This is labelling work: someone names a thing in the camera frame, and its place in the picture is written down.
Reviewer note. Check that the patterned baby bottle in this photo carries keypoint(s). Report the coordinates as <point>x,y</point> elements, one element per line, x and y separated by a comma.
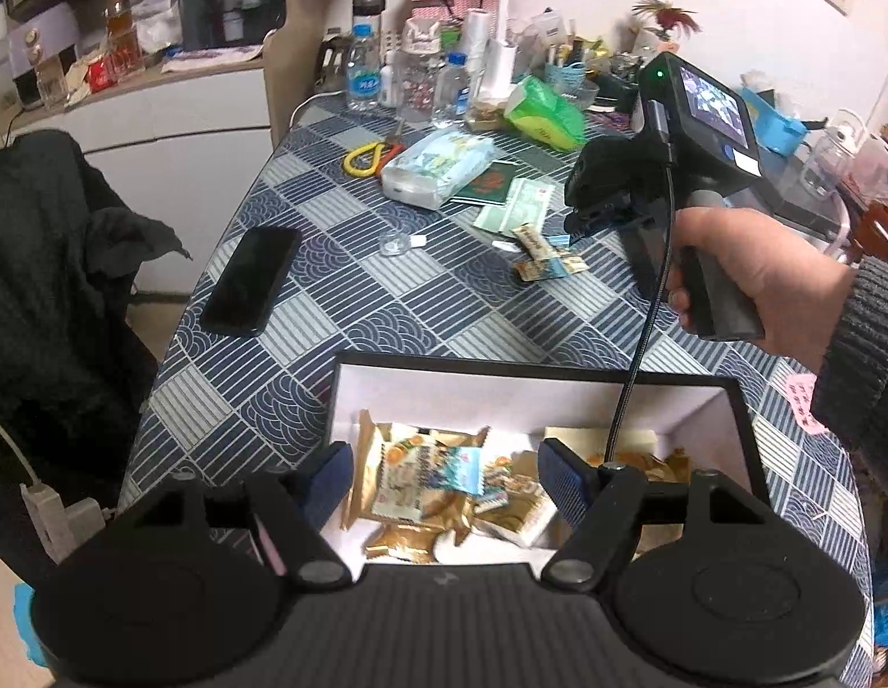
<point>417,63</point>

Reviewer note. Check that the clear water bottle blue label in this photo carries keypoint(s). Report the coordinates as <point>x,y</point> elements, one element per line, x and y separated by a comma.
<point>362,70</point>

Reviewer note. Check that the gold snack box packet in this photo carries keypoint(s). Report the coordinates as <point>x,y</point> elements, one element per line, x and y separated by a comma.
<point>514,505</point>

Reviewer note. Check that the small blue pen basket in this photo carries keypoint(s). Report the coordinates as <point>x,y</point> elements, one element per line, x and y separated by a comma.
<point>566,78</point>

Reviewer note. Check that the clear jug white handle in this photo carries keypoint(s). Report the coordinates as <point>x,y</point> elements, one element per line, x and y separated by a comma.
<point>832,155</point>

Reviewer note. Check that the person's right hand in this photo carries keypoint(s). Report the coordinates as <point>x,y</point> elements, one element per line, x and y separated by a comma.
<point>798,292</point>

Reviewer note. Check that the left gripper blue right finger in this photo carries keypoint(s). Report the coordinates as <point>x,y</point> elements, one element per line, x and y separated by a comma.
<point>568,479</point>

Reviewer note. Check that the yellow handled scissors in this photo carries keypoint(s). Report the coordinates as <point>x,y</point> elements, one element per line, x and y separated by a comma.
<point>369,160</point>

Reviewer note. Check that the white power adapter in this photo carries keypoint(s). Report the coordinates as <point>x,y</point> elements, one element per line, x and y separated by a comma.
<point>61,528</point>

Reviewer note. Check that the green white paper sachets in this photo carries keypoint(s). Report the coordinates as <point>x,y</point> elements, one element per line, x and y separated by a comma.
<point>527,203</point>

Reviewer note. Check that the grey knit right sleeve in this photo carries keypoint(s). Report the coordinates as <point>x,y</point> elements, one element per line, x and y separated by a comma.
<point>851,394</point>

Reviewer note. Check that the white desk lamp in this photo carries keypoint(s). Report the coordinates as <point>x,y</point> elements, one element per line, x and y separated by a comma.
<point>496,84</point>

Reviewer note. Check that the green tissue pack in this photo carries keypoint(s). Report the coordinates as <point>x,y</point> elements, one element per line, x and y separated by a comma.
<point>540,113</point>

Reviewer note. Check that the small candy wrappers pile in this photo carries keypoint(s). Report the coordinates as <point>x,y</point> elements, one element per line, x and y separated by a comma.
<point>548,257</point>

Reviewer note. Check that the open black gift box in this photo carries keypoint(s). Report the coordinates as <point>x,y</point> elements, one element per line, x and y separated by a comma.
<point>521,405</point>

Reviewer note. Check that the green passport booklet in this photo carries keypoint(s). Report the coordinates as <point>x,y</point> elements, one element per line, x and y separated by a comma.
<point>491,187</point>

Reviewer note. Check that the small clear bottle blue cap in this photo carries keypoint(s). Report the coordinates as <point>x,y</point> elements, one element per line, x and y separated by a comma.
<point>452,93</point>

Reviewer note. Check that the blue patterned tablecloth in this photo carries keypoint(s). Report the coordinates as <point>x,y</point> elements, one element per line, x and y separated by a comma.
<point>224,407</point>

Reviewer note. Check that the red feather plant decoration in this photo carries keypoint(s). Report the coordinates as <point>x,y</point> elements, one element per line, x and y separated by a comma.
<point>667,20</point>

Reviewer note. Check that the large gold round mooncake packet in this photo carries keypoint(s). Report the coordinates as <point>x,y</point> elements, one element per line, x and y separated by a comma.
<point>657,470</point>

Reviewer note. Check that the black smartphone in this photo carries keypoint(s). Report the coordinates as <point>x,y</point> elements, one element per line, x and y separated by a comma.
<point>244,296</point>

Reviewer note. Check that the white tissue wipes pack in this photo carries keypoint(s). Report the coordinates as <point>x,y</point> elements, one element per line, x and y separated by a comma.
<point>429,173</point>

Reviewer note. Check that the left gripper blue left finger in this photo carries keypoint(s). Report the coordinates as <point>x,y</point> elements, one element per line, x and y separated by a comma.
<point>322,481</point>

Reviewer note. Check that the gold mooncake packet with label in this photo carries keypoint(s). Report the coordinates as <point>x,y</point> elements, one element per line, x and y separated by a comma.
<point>422,477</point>

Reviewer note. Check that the black jacket on chair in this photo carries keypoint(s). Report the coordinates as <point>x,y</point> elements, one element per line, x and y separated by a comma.
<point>73,376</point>

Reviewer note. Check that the grey Midea mini fridge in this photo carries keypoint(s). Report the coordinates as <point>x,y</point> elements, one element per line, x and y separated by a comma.
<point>781,190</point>

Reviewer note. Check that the blue plastic basket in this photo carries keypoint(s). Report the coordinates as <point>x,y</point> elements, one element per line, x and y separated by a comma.
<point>774,131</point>

